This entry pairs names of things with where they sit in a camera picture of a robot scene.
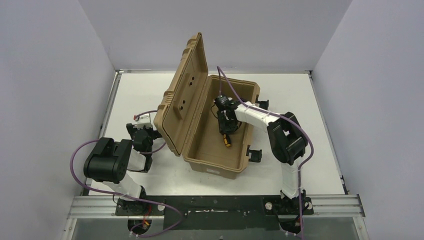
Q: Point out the tan plastic toolbox bin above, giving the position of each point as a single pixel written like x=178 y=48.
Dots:
x=186 y=116

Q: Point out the black yellow handled screwdriver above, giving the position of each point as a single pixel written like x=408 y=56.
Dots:
x=227 y=140

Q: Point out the black toolbox latch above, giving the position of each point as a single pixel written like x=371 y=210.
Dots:
x=254 y=156
x=263 y=104

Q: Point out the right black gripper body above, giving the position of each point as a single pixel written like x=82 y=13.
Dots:
x=227 y=125

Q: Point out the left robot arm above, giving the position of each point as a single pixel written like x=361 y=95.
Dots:
x=110 y=161

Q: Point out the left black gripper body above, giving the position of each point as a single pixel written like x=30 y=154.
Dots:
x=151 y=135

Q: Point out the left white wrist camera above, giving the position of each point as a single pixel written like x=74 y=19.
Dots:
x=142 y=121

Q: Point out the black front toolbox latch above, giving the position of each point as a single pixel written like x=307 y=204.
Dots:
x=254 y=156

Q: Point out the black rear toolbox latch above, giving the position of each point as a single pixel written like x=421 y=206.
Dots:
x=263 y=104

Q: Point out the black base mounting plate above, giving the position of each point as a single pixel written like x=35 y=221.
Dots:
x=175 y=219

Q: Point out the aluminium frame rail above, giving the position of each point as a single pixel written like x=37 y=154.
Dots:
x=322 y=206

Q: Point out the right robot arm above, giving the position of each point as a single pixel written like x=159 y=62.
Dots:
x=288 y=141

